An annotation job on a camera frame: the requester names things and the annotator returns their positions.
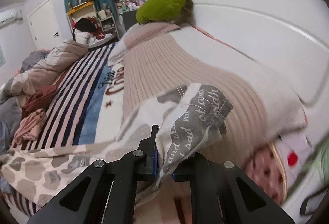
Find cream grey patterned pants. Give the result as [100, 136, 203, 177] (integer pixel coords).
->
[0, 83, 234, 208]

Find striped navy pink blanket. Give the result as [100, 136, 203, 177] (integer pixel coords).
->
[1, 44, 124, 216]

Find pink checked garment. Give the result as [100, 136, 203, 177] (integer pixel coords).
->
[13, 108, 46, 145]

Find dark red garment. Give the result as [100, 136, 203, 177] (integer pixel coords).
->
[22, 85, 57, 119]

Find beige grey duvet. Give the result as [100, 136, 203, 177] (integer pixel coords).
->
[1, 40, 88, 103]

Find white door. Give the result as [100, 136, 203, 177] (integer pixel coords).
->
[28, 0, 63, 50]

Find yellow white shelf unit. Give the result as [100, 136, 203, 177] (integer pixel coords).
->
[66, 0, 120, 47]

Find white bed headboard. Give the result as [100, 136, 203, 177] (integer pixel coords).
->
[158, 0, 329, 217]

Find green plush toy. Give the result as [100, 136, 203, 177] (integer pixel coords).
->
[136, 0, 193, 24]

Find white air conditioner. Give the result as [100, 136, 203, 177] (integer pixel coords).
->
[0, 9, 23, 27]

